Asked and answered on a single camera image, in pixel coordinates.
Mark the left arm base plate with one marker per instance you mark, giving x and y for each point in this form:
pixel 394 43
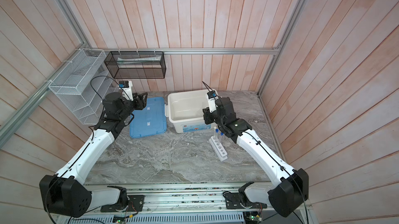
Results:
pixel 135 204

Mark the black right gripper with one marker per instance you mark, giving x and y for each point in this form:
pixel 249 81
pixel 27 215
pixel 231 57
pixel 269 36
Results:
pixel 208 115

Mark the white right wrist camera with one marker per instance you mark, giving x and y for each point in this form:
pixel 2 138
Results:
pixel 212 97

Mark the aluminium frame rail left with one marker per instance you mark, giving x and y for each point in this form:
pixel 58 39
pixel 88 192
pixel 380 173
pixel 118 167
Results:
pixel 15 121

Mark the aluminium frame rail back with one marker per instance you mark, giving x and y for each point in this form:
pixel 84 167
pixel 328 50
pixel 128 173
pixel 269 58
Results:
pixel 198 51

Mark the black wire mesh basket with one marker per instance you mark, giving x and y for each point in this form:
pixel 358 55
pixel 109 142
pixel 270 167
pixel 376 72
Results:
pixel 136 64

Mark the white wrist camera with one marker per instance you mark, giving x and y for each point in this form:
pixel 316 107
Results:
pixel 212 97
pixel 126 87

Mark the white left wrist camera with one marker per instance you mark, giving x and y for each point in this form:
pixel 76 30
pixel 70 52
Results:
pixel 126 87

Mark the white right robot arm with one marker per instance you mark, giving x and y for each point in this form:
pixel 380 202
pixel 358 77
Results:
pixel 290 187

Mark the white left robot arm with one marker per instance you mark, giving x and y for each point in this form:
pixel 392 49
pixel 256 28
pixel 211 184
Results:
pixel 64 192

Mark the white wire mesh shelf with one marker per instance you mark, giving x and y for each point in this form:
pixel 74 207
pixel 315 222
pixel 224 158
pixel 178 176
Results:
pixel 82 85

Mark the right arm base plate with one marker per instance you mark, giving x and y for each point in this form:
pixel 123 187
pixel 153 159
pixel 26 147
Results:
pixel 240 201

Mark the white plastic storage bin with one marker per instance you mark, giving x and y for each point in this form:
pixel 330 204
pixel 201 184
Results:
pixel 185 111

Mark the aluminium frame rail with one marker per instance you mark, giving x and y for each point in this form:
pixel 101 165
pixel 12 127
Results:
pixel 198 51
pixel 15 121

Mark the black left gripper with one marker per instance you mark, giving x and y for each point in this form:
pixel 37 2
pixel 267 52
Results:
pixel 140 102

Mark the white test tube rack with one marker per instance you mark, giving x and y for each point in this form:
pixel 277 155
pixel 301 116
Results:
pixel 219 149

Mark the blue plastic bin lid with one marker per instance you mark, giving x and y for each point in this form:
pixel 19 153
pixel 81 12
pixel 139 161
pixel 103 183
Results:
pixel 149 121

